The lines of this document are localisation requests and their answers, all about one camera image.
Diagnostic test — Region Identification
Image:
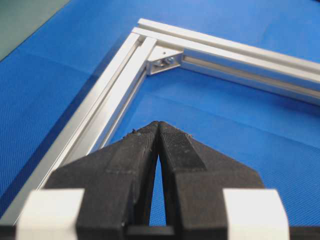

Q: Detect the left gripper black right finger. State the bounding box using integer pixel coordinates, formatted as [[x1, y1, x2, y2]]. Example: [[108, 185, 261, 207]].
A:
[[157, 121, 291, 240]]

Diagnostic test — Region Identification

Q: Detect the aluminium extrusion frame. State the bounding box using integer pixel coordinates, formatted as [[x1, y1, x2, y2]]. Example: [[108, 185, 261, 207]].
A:
[[0, 18, 320, 225]]

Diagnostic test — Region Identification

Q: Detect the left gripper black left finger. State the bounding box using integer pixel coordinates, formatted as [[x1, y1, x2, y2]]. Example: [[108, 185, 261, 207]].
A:
[[16, 120, 160, 240]]

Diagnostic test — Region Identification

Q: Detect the aluminium corner bracket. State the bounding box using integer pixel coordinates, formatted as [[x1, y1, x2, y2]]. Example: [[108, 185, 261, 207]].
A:
[[146, 45, 184, 76]]

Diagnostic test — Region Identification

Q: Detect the green backdrop curtain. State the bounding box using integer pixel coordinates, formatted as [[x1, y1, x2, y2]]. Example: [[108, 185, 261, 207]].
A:
[[0, 0, 68, 60]]

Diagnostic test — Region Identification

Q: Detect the blue textured mat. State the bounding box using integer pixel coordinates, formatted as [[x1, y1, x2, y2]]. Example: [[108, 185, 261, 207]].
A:
[[0, 0, 320, 226]]

